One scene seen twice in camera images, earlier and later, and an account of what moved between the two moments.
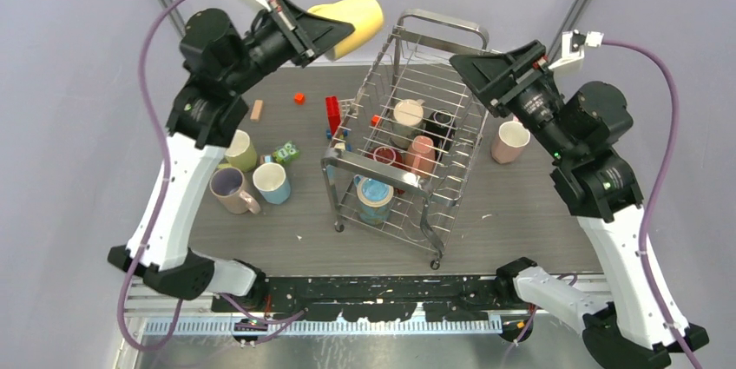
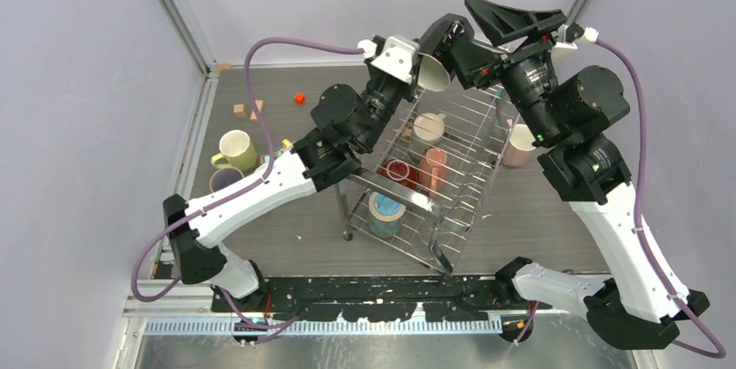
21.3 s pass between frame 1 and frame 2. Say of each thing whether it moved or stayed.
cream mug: moved
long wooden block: stayed
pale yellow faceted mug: stayed
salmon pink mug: moved
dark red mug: moved
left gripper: moved
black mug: moved
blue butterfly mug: moved
